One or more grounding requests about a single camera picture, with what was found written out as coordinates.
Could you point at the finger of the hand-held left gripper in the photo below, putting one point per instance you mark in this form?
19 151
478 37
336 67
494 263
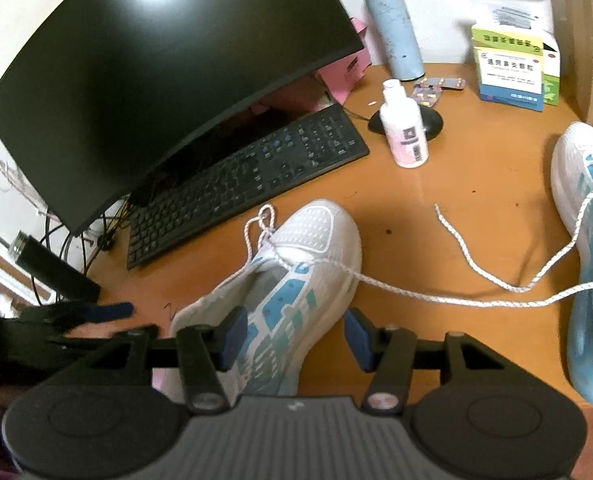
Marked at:
109 310
79 346

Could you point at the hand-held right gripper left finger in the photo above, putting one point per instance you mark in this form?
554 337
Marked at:
231 340

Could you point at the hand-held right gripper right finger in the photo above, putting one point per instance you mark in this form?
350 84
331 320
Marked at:
357 340

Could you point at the black cylinder with metal cap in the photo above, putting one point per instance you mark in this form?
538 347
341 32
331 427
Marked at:
51 267

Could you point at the black keyboard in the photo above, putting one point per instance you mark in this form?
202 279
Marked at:
256 175

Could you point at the white pink plastic bottle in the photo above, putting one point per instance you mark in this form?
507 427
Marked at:
404 130

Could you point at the black computer mouse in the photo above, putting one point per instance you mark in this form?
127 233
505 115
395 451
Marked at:
431 122

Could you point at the black curved monitor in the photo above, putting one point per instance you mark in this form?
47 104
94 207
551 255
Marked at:
151 75

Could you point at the pink box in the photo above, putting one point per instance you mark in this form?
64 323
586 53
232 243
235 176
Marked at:
349 67

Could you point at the white blue medicine box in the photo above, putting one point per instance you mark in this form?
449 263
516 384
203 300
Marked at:
509 75

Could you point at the light blue water bottle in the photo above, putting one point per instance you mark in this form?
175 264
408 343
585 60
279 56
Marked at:
391 25

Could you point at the green medicine box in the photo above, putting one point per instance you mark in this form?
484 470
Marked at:
551 85

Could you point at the white open cardboard box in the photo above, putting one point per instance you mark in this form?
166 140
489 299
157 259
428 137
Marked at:
506 7

